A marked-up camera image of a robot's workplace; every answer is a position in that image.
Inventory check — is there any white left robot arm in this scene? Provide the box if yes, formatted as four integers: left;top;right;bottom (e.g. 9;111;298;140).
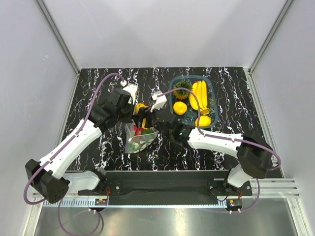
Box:
25;84;138;204

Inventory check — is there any yellow toy banana bunch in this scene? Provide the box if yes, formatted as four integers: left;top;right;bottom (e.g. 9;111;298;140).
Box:
189;81;210;115

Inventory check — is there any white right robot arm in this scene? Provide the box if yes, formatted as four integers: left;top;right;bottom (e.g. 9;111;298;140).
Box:
132;107;272;195

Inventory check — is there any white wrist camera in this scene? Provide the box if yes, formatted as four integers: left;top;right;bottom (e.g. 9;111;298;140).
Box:
150;90;167;113
120;80;139;105

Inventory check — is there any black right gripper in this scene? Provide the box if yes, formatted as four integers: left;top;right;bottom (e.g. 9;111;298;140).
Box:
132;103;172;139

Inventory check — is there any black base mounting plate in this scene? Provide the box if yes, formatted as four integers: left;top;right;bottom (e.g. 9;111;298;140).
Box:
78;170;252;207

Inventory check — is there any toy pineapple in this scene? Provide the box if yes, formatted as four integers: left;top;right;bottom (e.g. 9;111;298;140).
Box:
173;80;192;100

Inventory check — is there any yellow toy mango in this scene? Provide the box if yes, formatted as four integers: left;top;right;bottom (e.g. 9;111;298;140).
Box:
173;101;188;116

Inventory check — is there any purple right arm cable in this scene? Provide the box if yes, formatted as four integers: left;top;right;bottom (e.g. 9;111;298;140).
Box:
157;89;283;213

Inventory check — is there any yellow toy lemon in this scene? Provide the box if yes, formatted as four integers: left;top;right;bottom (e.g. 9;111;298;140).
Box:
194;116;212;127

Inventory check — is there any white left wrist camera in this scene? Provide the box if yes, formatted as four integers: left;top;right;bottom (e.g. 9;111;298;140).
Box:
120;80;139;105

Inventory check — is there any teal transparent plastic tray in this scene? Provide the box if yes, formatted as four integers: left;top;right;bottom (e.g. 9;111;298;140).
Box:
168;75;219;129

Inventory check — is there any red toy pepper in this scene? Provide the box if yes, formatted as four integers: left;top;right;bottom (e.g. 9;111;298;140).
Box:
133;125;145;136

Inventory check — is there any green toy lime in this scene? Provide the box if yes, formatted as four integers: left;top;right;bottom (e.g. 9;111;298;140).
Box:
141;129;154;135

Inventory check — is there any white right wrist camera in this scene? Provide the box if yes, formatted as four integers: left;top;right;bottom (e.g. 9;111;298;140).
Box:
150;90;167;113

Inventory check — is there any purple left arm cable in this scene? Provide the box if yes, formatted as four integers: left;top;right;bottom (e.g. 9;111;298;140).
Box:
23;73;127;235

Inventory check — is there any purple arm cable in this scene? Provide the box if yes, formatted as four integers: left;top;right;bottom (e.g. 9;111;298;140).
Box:
23;73;127;235
157;89;283;213

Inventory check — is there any clear polka-dot zip bag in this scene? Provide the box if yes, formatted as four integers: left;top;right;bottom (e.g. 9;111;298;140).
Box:
125;123;158;154

